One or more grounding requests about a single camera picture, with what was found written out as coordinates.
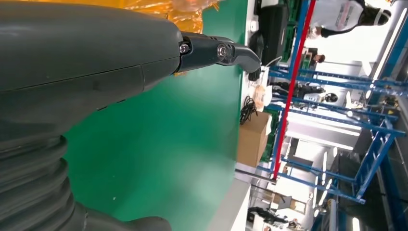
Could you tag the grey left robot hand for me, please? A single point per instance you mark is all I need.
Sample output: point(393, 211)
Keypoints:
point(79, 57)

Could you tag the yellow taped cardboard mat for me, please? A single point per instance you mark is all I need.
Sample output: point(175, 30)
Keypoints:
point(178, 11)

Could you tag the white desk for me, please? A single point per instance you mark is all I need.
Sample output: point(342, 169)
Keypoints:
point(250, 86)

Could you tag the small white adapter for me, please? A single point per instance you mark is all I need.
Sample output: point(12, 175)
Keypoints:
point(253, 25)

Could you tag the clear plastic bag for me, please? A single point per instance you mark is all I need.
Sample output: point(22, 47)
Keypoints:
point(263, 95)

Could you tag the brown cardboard box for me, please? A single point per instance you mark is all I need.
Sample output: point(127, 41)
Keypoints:
point(253, 140)

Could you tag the black case with yellow stripe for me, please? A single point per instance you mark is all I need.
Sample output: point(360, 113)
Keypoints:
point(272, 32)

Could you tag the white cabinet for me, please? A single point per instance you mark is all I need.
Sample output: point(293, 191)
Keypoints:
point(231, 207)

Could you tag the red vertical pole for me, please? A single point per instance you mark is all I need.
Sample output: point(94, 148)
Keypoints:
point(291, 92)

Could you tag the person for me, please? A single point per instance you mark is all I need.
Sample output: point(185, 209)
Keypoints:
point(347, 16)
point(317, 59)

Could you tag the blue cart frame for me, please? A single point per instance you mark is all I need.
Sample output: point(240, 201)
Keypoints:
point(366, 127)

